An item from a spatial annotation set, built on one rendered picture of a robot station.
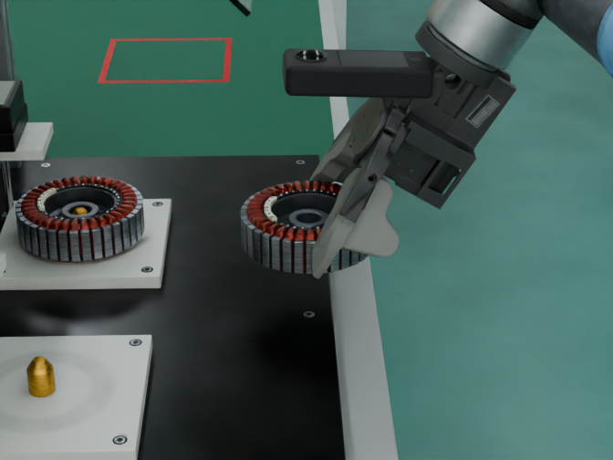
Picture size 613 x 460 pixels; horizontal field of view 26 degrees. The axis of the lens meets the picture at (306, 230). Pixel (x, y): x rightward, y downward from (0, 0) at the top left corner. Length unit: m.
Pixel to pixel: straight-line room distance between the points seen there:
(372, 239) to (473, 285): 1.67
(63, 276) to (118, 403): 0.20
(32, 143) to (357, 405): 0.36
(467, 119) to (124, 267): 0.32
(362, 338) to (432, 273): 1.63
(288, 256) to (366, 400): 0.13
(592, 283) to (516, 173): 0.53
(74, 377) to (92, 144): 0.50
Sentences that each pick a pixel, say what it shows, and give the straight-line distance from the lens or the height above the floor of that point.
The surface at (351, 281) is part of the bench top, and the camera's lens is 1.19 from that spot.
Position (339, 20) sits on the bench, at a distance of 2.56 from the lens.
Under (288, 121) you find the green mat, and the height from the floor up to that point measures 0.75.
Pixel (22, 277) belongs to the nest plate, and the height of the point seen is 0.78.
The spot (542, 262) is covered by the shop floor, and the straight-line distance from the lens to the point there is 2.81.
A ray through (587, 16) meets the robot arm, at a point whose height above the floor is 1.04.
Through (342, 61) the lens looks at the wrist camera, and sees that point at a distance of 1.03.
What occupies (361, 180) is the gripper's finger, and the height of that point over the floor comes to 0.90.
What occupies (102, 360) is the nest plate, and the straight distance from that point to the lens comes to 1.03.
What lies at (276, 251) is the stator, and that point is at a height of 0.84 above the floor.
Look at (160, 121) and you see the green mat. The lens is 1.52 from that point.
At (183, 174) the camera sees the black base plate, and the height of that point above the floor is 0.77.
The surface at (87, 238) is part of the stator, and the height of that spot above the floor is 0.81.
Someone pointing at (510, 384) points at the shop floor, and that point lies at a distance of 2.41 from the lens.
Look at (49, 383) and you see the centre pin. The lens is 0.99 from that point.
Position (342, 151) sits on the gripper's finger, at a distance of 1.10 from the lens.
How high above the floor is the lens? 1.34
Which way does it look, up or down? 28 degrees down
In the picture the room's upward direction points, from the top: straight up
